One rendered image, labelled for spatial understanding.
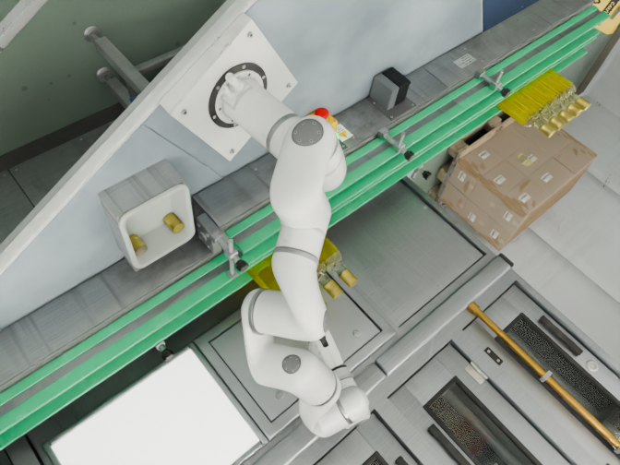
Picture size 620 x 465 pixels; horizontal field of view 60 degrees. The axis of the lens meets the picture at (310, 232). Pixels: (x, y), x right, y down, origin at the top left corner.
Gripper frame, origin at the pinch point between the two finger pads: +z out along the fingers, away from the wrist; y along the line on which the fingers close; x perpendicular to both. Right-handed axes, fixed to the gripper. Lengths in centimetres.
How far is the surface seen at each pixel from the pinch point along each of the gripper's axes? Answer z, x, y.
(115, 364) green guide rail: 9.7, 47.9, -4.0
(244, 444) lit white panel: -19.1, 25.4, -12.7
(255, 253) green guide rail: 21.0, 6.2, 6.4
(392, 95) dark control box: 47, -48, 23
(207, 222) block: 28.9, 16.3, 15.4
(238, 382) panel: -4.1, 20.9, -12.3
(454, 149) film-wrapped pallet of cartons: 183, -265, -223
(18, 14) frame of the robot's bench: 89, 43, 40
